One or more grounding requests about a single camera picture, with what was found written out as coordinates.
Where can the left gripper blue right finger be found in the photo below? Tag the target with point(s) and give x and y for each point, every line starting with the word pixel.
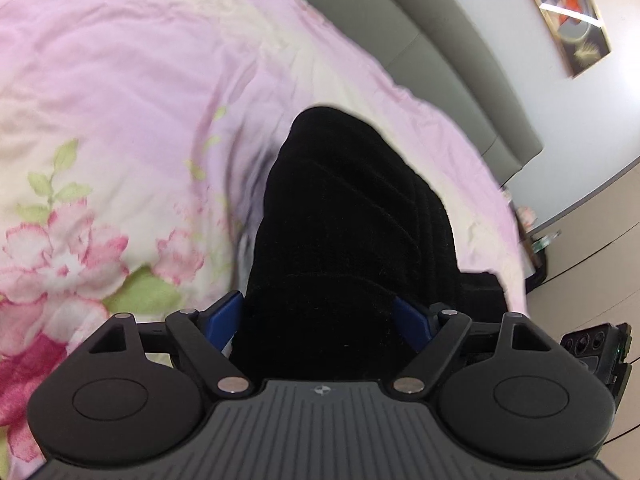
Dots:
pixel 436 338

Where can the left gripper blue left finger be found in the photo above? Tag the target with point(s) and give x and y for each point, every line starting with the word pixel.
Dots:
pixel 197 339

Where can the black pants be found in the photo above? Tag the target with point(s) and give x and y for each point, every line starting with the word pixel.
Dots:
pixel 348 230

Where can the pink floral duvet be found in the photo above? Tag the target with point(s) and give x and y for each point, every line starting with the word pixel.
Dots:
pixel 135 136

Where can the grey padded headboard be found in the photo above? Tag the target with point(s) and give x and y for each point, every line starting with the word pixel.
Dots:
pixel 431 48

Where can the gold framed wall picture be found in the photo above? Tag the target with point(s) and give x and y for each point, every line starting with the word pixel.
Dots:
pixel 577 30

